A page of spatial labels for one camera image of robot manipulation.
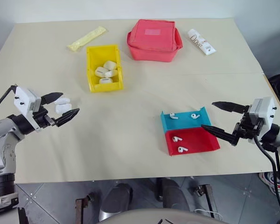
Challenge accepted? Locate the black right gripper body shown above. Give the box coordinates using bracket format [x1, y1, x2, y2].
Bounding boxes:
[232, 105, 264, 143]

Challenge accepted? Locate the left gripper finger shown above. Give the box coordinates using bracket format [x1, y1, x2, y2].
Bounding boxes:
[53, 108, 81, 127]
[41, 92, 64, 106]

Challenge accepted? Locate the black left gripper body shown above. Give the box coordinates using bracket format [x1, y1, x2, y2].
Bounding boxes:
[34, 105, 57, 129]

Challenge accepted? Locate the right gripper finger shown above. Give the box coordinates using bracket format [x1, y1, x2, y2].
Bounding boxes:
[201, 125, 239, 147]
[211, 101, 249, 114]

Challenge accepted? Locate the white earbud case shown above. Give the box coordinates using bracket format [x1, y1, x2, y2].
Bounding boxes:
[54, 97, 73, 115]

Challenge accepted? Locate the yellow plastic bin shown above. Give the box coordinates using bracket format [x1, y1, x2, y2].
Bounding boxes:
[85, 43, 125, 93]

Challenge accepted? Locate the red fabric pouch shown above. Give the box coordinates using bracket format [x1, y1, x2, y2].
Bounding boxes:
[126, 19, 183, 63]

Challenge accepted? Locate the red plastic tray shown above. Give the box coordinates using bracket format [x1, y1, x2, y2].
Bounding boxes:
[164, 127, 221, 156]

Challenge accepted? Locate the teal plastic tray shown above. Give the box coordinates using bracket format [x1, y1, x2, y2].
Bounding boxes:
[160, 106, 212, 133]

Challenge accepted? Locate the white red blue sneaker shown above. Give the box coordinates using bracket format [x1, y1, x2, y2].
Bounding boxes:
[259, 172, 277, 193]

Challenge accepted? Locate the pale yellow sachet packet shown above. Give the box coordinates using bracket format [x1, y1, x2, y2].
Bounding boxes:
[67, 26, 107, 52]

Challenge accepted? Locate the rusty metal table leg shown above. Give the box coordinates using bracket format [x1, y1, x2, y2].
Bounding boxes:
[201, 183, 216, 219]
[75, 197, 88, 224]

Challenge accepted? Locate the white Dove tube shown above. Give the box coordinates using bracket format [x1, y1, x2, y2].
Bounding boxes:
[188, 28, 217, 56]

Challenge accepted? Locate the dark rounded shape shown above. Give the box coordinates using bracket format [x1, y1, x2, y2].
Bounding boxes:
[99, 183, 134, 220]

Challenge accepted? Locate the grey curved robot torso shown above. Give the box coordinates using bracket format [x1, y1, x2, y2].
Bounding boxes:
[99, 208, 227, 224]

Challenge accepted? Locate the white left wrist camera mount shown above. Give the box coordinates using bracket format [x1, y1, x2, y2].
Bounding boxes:
[14, 85, 42, 133]

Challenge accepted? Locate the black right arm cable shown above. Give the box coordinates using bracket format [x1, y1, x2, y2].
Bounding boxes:
[253, 135, 280, 219]

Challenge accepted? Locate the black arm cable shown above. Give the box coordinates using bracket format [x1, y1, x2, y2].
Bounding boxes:
[253, 135, 280, 219]
[0, 85, 17, 121]

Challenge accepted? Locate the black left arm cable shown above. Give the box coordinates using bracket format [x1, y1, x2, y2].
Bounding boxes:
[0, 85, 17, 121]

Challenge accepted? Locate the white floor cable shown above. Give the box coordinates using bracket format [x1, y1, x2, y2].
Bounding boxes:
[193, 208, 224, 221]

